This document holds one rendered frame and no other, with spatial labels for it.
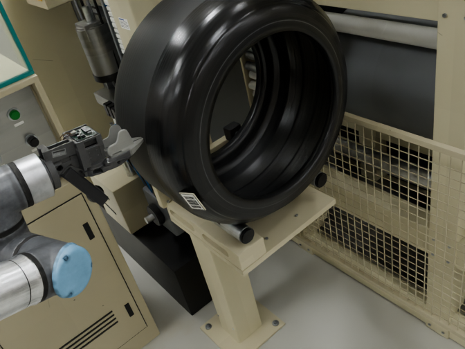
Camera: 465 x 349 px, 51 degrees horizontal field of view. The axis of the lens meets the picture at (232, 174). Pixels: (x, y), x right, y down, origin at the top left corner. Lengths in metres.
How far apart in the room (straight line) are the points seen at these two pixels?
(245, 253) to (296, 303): 1.00
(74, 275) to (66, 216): 0.88
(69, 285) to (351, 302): 1.54
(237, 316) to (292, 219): 0.72
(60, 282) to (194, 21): 0.55
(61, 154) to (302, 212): 0.74
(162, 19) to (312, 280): 1.54
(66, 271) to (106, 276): 1.09
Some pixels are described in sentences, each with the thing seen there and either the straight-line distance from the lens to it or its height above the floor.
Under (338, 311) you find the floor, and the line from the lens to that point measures 2.20.
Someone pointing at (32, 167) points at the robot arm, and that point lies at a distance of 0.96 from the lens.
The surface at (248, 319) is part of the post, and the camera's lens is 2.10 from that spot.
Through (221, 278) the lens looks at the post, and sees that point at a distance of 1.85.
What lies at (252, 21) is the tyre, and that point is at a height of 1.42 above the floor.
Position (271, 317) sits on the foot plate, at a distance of 2.20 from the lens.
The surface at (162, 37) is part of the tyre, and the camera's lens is 1.06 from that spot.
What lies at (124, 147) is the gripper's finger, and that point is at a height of 1.26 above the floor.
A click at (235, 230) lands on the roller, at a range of 1.25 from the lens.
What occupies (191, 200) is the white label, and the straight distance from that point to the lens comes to 1.07.
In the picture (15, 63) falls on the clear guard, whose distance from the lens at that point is 1.59.
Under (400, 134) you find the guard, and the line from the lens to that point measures 1.37.
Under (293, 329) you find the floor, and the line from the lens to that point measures 2.17.
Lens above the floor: 1.75
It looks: 35 degrees down
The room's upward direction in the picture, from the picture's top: 14 degrees counter-clockwise
